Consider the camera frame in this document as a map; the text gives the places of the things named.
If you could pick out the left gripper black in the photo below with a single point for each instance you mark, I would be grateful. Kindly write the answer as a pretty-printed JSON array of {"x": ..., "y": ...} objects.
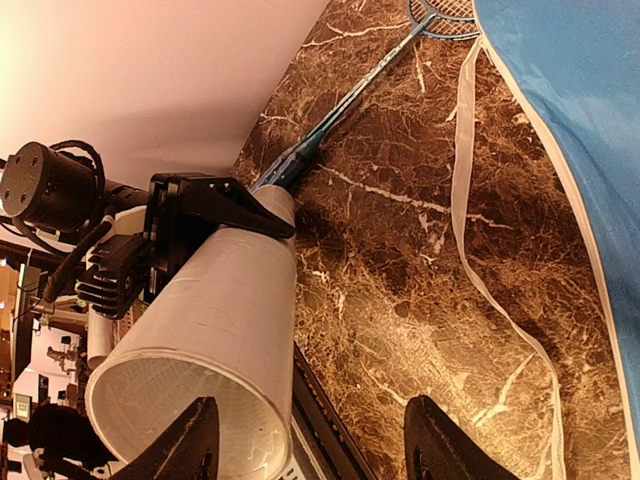
[{"x": 183, "y": 211}]

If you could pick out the right gripper black triangular right finger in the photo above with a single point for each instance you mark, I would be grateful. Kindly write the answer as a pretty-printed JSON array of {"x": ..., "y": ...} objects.
[{"x": 437, "y": 448}]

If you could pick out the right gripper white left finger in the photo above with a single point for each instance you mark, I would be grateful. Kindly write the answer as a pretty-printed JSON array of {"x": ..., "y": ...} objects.
[{"x": 188, "y": 449}]

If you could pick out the white shuttlecock tube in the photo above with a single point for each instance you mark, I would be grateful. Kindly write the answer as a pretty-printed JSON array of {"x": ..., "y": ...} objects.
[{"x": 222, "y": 328}]

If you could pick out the blue racket cover bag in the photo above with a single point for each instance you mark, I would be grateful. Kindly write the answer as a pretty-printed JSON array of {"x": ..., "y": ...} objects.
[{"x": 573, "y": 66}]

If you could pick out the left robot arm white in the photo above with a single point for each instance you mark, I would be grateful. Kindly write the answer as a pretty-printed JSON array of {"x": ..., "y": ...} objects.
[{"x": 59, "y": 198}]

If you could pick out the blue badminton racket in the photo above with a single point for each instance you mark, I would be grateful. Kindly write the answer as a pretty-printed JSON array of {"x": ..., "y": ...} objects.
[{"x": 445, "y": 20}]

